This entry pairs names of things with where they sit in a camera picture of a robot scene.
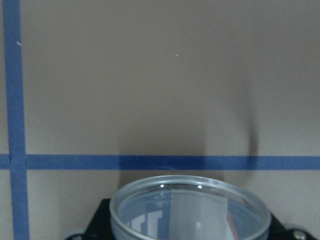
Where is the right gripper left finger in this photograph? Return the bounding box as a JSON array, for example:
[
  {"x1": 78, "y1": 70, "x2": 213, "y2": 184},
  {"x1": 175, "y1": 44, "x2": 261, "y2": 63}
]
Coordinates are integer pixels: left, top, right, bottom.
[{"x1": 63, "y1": 198, "x2": 113, "y2": 240}]

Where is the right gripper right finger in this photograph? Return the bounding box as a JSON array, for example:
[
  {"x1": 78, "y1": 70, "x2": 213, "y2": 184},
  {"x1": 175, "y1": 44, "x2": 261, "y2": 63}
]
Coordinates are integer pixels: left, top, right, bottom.
[{"x1": 267, "y1": 214, "x2": 318, "y2": 240}]

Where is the clear tennis ball can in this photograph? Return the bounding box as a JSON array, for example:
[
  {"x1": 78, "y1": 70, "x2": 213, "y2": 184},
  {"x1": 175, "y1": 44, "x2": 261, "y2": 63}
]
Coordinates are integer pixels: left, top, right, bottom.
[{"x1": 109, "y1": 175, "x2": 271, "y2": 240}]

